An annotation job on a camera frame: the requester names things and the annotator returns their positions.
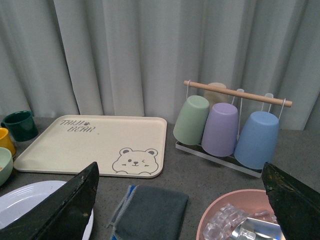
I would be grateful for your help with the purple cup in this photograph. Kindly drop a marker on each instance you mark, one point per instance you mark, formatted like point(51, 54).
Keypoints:
point(221, 128)

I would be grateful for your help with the white plate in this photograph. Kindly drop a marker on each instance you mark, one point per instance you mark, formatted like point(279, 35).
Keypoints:
point(15, 204)

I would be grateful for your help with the clear ice cubes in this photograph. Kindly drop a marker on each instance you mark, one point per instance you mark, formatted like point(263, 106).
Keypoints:
point(220, 226)

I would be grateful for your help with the blue cup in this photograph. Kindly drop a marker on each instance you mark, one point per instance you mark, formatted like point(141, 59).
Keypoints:
point(258, 139)

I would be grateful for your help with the beige cup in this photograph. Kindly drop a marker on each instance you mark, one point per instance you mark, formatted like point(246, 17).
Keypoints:
point(215, 97)

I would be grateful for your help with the grey curtain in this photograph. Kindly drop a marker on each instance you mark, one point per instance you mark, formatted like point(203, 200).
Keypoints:
point(131, 57)

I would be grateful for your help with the green cup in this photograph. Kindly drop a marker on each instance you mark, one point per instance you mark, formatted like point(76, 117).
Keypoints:
point(191, 121)

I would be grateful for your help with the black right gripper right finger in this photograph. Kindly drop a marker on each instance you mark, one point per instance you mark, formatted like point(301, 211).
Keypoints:
point(295, 205)

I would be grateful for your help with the dark green mug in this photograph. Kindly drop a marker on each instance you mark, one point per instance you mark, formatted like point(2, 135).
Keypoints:
point(21, 125)

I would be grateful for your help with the silver foil packet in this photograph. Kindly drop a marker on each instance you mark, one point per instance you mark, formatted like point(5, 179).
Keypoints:
point(254, 229)

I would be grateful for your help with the pink bowl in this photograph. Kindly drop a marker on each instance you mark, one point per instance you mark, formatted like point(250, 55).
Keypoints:
point(249, 200)

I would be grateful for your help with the grey blue cloth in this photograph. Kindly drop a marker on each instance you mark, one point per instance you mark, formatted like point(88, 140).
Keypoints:
point(149, 213)

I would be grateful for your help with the yellow mug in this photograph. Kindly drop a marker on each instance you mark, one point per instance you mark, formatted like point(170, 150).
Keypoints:
point(6, 142)

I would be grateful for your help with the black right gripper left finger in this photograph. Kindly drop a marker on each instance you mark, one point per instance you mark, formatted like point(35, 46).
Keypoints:
point(63, 215)

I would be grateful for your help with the cream bear tray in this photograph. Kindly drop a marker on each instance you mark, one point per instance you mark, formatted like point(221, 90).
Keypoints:
point(122, 146)

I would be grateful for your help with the light green bowl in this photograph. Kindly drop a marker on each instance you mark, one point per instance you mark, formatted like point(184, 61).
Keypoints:
point(6, 164)

